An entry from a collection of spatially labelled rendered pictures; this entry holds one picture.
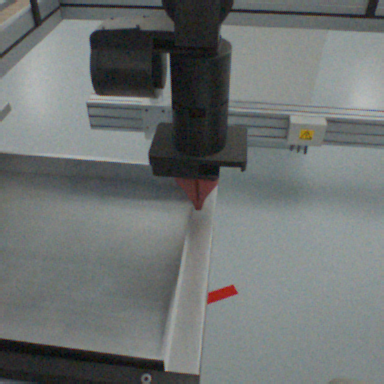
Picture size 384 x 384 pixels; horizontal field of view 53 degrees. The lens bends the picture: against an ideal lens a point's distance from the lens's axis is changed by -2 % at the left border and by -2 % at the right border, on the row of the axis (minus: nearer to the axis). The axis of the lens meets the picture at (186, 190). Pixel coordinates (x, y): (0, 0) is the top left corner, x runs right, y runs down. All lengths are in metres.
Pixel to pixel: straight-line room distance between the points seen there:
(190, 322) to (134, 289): 0.07
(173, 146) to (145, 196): 0.13
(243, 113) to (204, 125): 1.00
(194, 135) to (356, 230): 1.48
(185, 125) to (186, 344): 0.21
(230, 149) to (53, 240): 0.23
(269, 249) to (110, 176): 1.16
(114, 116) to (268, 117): 0.55
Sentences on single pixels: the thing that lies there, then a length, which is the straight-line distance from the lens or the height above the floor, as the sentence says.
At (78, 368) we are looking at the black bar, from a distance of 0.37.
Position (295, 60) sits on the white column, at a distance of 1.95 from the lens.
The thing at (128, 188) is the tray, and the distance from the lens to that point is 0.53.
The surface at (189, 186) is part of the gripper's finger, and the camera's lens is 0.42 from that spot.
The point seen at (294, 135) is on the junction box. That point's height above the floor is 0.50.
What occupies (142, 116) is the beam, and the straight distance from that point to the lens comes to 1.42.
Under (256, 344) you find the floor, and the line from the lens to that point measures 1.39.
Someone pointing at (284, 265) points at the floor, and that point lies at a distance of 1.59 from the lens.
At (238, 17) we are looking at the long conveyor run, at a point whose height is 0.87.
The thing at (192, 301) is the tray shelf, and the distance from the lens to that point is 0.41.
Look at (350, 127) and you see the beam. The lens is 1.45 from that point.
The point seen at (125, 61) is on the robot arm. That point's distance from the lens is 0.36.
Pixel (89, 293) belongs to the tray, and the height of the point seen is 0.88.
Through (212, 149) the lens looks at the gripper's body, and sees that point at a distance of 0.39.
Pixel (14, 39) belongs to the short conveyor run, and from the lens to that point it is 1.05.
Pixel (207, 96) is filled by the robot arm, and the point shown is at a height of 1.06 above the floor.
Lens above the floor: 1.23
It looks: 42 degrees down
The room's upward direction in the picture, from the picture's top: straight up
